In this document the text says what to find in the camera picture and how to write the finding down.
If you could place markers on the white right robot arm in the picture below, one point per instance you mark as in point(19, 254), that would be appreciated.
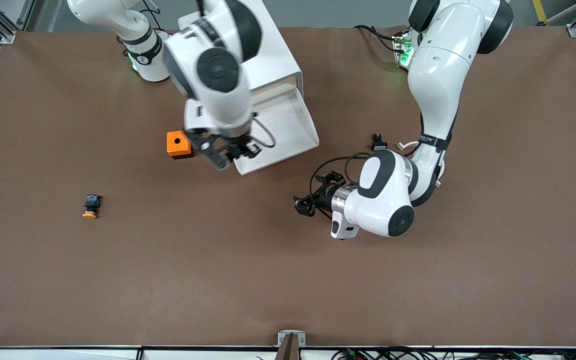
point(218, 70)

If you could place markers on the orange box with hole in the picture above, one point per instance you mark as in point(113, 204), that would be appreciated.
point(175, 145)

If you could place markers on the white table edge rail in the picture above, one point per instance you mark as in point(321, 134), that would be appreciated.
point(43, 354)

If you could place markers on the black white push button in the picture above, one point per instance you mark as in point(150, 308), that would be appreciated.
point(379, 145)

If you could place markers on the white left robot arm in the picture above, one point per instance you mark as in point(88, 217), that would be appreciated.
point(438, 75)

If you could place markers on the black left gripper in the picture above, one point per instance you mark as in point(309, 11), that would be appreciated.
point(323, 196)

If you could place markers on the white curved bracket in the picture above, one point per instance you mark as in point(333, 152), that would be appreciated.
point(408, 146)

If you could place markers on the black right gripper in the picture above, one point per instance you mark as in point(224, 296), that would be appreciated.
point(240, 146)

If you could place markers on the yellow push button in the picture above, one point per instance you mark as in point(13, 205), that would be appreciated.
point(91, 202)

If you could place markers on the metal mount bracket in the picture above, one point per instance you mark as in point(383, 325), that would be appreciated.
point(291, 339)

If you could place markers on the brown table cover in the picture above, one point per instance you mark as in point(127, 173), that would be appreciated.
point(288, 260)

